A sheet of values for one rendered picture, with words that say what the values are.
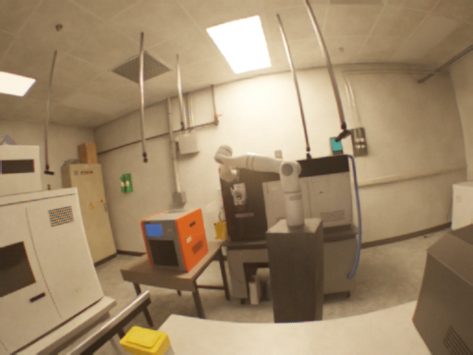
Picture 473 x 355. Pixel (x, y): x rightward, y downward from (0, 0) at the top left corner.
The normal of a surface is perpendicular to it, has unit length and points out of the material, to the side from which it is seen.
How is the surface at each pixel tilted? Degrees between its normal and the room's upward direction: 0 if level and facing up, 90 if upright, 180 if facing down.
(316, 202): 90
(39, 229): 90
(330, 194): 90
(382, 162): 90
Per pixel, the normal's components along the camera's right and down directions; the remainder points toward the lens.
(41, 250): 0.96, -0.12
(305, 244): -0.52, 0.10
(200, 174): -0.25, 0.06
